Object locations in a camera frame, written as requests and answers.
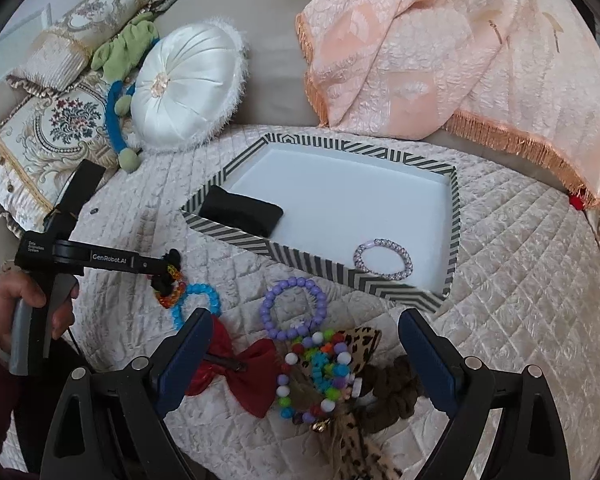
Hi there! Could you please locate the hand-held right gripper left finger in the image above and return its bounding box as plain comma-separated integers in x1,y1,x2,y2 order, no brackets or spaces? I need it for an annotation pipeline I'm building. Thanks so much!
40,308,216,480

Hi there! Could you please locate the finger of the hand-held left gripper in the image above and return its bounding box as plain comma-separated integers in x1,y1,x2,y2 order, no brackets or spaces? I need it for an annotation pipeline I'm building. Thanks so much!
144,255,177,278

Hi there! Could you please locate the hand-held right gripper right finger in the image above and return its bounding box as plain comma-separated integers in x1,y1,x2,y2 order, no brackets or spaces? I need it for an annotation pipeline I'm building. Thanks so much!
397,308,572,480

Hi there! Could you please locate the black scrunchie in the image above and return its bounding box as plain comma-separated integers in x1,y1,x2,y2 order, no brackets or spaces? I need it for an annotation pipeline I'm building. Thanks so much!
150,249,186,297

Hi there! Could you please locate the rainbow bead bracelet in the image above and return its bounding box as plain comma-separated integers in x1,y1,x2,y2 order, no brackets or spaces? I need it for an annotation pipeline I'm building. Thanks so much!
152,262,188,311

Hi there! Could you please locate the blue bead bracelet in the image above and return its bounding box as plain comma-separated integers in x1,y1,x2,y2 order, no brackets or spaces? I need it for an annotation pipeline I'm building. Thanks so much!
172,282,223,331

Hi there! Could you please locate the red hair bow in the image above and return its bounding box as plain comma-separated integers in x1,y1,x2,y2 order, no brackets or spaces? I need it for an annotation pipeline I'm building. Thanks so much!
184,317,281,418

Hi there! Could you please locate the leopard print hair bow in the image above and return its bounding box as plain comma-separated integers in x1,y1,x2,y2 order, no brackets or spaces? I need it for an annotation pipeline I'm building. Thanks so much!
300,326,406,480

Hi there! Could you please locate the purple bead bracelet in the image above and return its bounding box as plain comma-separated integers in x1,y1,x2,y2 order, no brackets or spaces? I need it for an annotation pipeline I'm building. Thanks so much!
260,276,328,342

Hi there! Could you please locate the large multicolour bead bracelet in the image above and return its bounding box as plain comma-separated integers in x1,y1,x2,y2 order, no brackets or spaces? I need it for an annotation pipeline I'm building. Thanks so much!
275,330,366,423

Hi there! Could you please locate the green turquoise bead bracelet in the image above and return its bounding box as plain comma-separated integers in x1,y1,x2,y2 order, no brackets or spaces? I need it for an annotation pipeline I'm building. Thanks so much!
300,345,353,401

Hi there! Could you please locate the striped cardboard tray box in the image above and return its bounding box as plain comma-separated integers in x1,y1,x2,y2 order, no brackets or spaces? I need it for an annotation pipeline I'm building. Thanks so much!
180,132,462,315

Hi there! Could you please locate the person's left hand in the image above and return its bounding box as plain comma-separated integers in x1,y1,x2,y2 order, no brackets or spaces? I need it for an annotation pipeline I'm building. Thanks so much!
0,272,81,361

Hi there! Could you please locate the brown scrunchie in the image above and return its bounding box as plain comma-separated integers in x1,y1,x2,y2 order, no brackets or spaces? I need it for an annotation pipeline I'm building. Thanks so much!
352,355,426,433

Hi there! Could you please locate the black velvet cushion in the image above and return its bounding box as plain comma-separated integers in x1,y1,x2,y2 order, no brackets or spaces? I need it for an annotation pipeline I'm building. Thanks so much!
199,185,285,238

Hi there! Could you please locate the cream quilted bedspread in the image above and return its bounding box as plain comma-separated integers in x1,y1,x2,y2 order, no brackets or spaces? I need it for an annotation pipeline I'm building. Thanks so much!
10,122,600,480

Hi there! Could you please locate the embroidered floral square cushion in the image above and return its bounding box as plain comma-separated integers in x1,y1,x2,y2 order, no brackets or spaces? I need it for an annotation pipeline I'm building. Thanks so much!
0,77,126,238

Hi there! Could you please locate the white satin round pillow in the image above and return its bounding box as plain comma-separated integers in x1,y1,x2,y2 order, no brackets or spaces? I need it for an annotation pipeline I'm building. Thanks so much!
129,19,251,152

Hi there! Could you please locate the green and blue plush toy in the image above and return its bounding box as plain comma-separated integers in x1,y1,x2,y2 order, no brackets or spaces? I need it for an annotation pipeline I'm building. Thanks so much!
90,12,161,173

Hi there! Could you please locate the embroidered bolster cushion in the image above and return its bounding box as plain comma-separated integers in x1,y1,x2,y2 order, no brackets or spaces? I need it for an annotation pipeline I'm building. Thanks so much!
12,0,158,91

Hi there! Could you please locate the grey upholstered headboard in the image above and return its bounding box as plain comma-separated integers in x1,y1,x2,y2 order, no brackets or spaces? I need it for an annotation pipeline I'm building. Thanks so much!
155,0,571,186

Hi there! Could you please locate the peach fringed blanket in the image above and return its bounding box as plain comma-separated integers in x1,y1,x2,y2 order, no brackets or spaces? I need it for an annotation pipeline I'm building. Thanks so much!
295,0,600,211

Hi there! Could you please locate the lilac crystal bead bracelet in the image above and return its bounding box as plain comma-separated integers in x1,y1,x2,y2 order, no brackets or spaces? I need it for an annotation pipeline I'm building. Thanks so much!
352,239,413,281

